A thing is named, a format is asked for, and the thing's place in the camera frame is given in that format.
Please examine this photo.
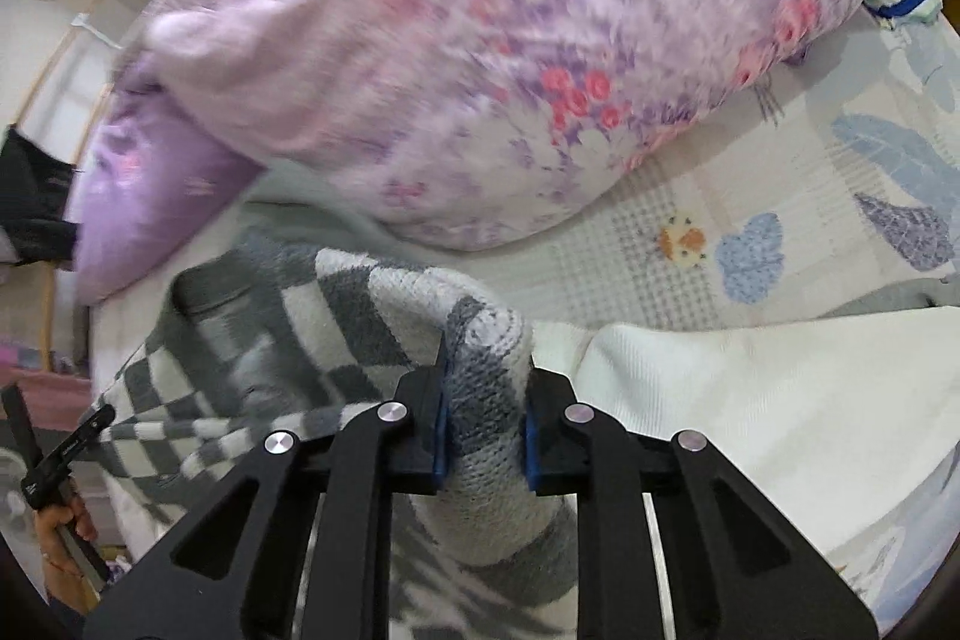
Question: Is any pale grey cloth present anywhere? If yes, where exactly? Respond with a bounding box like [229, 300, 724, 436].
[240, 164, 421, 270]

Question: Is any printed bed sheet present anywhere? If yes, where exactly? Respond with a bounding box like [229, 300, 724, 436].
[88, 2, 960, 620]

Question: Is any black garment on rack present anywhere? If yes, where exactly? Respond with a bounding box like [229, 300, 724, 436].
[0, 126, 85, 271]

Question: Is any grey white checkered sweater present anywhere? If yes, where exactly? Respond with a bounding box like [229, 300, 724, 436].
[94, 227, 593, 640]

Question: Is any person's left hand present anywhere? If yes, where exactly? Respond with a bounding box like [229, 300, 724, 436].
[34, 496, 100, 615]

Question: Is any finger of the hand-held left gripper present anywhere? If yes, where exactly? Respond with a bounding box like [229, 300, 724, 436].
[34, 404, 117, 483]

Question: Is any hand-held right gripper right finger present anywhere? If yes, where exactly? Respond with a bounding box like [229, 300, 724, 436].
[527, 370, 880, 640]

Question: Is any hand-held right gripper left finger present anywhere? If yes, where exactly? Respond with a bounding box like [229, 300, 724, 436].
[82, 340, 452, 640]

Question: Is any purple floral quilt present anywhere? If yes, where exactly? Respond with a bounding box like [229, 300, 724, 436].
[67, 0, 875, 305]

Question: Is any white knit cloth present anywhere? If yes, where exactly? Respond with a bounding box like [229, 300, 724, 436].
[534, 306, 960, 558]

